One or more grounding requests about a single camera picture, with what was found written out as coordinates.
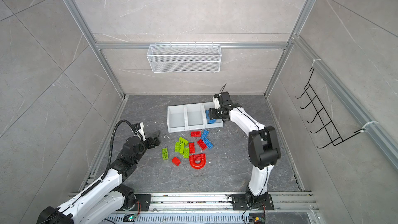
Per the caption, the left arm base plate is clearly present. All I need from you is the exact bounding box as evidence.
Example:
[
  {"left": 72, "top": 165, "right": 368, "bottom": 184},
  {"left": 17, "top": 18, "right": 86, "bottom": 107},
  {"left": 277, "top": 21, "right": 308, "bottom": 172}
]
[{"left": 121, "top": 194, "right": 152, "bottom": 211}]

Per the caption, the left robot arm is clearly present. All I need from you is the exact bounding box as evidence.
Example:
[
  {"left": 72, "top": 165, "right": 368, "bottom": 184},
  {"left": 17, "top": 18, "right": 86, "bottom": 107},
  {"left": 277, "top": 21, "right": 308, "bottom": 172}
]
[{"left": 37, "top": 131, "right": 161, "bottom": 224}]

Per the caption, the red lego brick angled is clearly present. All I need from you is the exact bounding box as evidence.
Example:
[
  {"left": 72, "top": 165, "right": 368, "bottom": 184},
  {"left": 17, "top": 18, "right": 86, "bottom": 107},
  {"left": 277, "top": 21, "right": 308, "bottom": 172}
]
[{"left": 197, "top": 140, "right": 207, "bottom": 150}]

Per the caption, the red lego brick top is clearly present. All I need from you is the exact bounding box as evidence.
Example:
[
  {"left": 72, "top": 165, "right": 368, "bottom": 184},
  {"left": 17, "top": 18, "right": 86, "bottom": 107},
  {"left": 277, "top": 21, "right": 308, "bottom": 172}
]
[{"left": 190, "top": 131, "right": 202, "bottom": 138}]

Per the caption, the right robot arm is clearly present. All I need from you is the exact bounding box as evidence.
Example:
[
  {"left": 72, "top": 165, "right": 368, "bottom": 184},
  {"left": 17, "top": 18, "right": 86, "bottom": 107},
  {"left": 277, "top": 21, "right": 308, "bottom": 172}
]
[{"left": 209, "top": 92, "right": 281, "bottom": 207}]

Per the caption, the white wire mesh basket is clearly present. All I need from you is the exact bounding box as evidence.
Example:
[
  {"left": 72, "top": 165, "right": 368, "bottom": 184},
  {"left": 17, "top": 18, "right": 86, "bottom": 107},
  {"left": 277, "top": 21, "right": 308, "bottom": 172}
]
[{"left": 147, "top": 44, "right": 222, "bottom": 73}]

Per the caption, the white three-compartment bin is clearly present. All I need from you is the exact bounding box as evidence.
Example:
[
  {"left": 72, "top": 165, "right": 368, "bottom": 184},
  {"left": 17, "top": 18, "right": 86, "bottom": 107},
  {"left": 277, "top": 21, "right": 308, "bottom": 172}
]
[{"left": 167, "top": 102, "right": 223, "bottom": 133}]

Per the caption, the red arch lego piece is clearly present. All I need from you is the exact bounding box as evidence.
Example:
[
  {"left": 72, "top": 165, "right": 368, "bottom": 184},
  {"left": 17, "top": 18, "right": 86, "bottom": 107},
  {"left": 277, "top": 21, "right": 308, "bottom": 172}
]
[{"left": 189, "top": 153, "right": 206, "bottom": 170}]

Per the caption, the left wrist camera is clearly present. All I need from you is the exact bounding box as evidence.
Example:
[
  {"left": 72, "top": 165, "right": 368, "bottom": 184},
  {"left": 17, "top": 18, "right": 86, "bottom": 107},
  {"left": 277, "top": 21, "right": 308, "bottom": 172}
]
[{"left": 132, "top": 122, "right": 146, "bottom": 141}]

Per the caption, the green lego brick cluster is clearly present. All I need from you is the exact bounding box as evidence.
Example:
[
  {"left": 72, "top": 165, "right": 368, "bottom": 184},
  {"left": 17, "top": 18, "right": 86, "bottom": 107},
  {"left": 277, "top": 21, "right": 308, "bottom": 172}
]
[{"left": 174, "top": 137, "right": 190, "bottom": 159}]

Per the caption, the aluminium rail frame front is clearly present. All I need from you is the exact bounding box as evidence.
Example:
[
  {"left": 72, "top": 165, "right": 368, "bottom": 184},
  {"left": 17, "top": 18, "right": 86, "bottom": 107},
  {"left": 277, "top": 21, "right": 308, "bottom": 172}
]
[{"left": 116, "top": 192, "right": 318, "bottom": 215}]

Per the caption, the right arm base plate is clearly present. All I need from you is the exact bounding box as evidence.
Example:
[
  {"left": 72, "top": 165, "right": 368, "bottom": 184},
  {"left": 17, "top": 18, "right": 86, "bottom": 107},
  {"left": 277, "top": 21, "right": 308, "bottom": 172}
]
[{"left": 227, "top": 192, "right": 275, "bottom": 211}]

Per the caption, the red lego brick middle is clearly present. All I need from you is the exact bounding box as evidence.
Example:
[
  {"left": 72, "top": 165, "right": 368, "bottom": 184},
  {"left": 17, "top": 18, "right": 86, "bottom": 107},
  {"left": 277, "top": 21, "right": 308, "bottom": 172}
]
[{"left": 189, "top": 142, "right": 195, "bottom": 154}]

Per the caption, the red small lego brick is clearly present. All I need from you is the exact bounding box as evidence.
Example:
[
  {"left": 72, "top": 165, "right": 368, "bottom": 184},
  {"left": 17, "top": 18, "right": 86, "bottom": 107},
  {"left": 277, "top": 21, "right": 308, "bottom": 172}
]
[{"left": 172, "top": 157, "right": 181, "bottom": 167}]

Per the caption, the black corrugated cable hose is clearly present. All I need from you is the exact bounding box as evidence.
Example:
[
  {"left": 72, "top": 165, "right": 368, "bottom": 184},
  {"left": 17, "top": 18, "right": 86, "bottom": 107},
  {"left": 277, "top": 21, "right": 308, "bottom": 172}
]
[{"left": 102, "top": 119, "right": 137, "bottom": 179}]

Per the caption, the black wire hook rack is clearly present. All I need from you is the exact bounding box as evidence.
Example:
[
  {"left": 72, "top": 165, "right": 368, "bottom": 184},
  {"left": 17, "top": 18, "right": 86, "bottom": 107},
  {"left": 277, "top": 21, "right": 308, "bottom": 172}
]
[{"left": 295, "top": 67, "right": 365, "bottom": 149}]

